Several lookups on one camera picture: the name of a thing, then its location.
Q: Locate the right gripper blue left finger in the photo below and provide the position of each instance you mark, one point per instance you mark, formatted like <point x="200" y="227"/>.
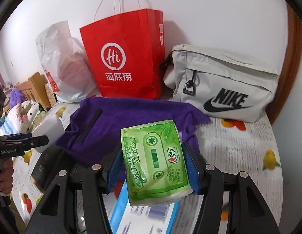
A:
<point x="112" y="165"/>

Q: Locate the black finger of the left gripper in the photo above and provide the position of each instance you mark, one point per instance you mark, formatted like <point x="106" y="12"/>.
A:
<point x="32" y="142"/>

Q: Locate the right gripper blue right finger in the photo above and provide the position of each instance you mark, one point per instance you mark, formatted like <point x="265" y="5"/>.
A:
<point x="194" y="168"/>

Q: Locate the green cassette tissue pack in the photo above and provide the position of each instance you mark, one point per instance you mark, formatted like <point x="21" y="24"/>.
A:
<point x="155" y="167"/>

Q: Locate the white sponge block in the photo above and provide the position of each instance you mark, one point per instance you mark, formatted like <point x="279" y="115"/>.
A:
<point x="51" y="126"/>

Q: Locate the person's left hand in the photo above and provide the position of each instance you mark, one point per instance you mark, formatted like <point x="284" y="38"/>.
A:
<point x="6" y="177"/>

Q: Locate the white plush toy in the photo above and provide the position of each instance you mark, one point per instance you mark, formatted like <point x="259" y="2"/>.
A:
<point x="31" y="116"/>

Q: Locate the dark green gold box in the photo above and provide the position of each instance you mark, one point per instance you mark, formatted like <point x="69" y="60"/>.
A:
<point x="51" y="161"/>

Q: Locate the purple plush toy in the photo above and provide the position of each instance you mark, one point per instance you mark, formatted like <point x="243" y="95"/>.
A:
<point x="16" y="97"/>

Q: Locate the purple towel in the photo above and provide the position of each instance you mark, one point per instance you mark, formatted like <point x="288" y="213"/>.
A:
<point x="95" y="127"/>

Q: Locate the wooden bed headboard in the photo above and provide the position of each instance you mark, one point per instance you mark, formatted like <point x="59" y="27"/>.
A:
<point x="34" y="89"/>

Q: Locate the brown patterned box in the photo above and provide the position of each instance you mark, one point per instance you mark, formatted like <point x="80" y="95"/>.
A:
<point x="50" y="95"/>

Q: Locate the fruit print tablecloth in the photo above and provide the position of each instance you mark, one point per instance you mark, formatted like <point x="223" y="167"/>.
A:
<point x="230" y="146"/>

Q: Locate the blue tissue pack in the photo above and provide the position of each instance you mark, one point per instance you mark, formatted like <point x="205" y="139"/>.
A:
<point x="141" y="219"/>

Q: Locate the grey Nike waist bag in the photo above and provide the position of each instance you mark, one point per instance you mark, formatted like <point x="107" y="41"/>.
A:
<point x="220" y="83"/>

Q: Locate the white Miniso plastic bag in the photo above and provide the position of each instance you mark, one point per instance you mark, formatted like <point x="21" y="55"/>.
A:
<point x="64" y="64"/>

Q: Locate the red Haidilao paper bag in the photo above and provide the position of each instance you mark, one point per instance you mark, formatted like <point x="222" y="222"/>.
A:
<point x="125" y="52"/>

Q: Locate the brown wooden door frame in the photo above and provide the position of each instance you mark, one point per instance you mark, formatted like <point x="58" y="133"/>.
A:
<point x="290" y="66"/>

